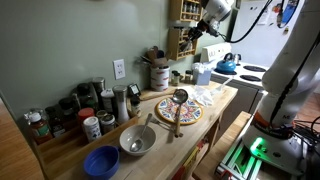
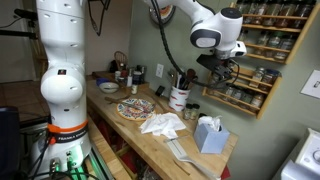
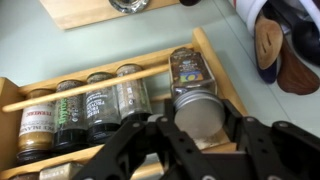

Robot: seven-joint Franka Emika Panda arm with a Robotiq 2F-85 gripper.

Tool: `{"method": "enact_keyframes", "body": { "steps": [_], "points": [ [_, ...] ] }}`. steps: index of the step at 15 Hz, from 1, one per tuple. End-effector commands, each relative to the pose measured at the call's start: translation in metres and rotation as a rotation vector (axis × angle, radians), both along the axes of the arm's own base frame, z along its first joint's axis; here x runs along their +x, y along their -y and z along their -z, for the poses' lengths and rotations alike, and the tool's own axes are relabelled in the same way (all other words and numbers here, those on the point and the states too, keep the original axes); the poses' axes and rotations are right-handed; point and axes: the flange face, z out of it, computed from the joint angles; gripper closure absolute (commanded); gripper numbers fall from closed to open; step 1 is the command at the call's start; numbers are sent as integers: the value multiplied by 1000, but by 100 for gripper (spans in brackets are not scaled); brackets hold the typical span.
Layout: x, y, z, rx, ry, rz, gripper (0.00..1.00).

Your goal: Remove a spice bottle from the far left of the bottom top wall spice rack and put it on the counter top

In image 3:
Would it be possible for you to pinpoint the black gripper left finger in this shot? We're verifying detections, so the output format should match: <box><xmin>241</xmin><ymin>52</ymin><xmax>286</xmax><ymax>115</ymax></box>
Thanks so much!
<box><xmin>71</xmin><ymin>98</ymin><xmax>208</xmax><ymax>180</ymax></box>

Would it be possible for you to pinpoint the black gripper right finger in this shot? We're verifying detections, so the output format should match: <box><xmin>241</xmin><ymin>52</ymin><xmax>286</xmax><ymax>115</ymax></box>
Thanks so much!
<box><xmin>222</xmin><ymin>99</ymin><xmax>320</xmax><ymax>180</ymax></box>

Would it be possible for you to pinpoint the silver lid glass spice jar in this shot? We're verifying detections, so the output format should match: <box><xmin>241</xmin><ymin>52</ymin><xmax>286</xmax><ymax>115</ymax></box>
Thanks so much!
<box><xmin>168</xmin><ymin>46</ymin><xmax>226</xmax><ymax>139</ymax></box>

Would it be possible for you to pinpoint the herbes de provence spice jar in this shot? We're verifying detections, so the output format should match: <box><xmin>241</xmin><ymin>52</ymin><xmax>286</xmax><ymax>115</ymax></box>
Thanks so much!
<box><xmin>84</xmin><ymin>71</ymin><xmax>122</xmax><ymax>144</ymax></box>

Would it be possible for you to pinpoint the thyme spice jar green label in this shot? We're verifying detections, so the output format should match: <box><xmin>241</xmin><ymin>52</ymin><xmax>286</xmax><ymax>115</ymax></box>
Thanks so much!
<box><xmin>52</xmin><ymin>79</ymin><xmax>88</xmax><ymax>154</ymax></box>

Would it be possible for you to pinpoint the turmeric spice jar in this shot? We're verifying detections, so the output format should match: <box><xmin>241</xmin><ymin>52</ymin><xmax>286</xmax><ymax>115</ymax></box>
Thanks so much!
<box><xmin>15</xmin><ymin>88</ymin><xmax>56</xmax><ymax>166</ymax></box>

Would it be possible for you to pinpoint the small wooden spice rack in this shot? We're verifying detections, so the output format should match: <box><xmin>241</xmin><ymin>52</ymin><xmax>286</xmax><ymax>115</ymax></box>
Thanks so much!
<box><xmin>0</xmin><ymin>26</ymin><xmax>249</xmax><ymax>180</ymax></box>

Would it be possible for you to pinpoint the brown wooden spoon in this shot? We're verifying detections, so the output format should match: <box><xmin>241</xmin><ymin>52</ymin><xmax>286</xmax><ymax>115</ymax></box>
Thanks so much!
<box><xmin>275</xmin><ymin>34</ymin><xmax>320</xmax><ymax>96</ymax></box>

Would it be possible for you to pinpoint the light wooden slotted spoon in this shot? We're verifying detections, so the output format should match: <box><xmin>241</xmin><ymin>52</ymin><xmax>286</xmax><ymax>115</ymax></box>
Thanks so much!
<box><xmin>254</xmin><ymin>14</ymin><xmax>284</xmax><ymax>71</ymax></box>

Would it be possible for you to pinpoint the black plastic ladle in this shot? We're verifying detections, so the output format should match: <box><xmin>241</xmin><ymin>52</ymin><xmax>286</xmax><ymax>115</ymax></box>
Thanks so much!
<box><xmin>291</xmin><ymin>19</ymin><xmax>320</xmax><ymax>66</ymax></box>

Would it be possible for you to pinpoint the white slotted utensil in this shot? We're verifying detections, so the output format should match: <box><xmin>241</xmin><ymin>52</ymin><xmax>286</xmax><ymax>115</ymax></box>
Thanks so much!
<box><xmin>298</xmin><ymin>0</ymin><xmax>320</xmax><ymax>31</ymax></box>

